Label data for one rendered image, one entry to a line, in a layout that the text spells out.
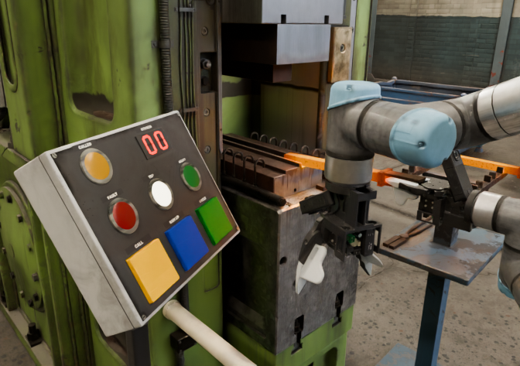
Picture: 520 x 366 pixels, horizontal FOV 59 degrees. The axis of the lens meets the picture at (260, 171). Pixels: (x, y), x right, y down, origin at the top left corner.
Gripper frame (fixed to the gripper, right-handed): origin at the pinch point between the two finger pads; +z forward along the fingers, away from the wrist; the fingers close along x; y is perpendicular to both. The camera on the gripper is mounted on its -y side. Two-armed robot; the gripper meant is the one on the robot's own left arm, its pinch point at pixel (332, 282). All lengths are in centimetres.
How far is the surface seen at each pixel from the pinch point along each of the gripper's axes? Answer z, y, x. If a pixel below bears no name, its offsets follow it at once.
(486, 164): 1, -40, 88
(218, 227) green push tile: -6.3, -16.9, -14.9
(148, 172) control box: -19.1, -16.6, -27.6
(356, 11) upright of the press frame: -47, -71, 54
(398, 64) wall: 42, -693, 634
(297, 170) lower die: -4.6, -45.4, 18.9
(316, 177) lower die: -1, -48, 27
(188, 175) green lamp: -16.0, -21.2, -19.3
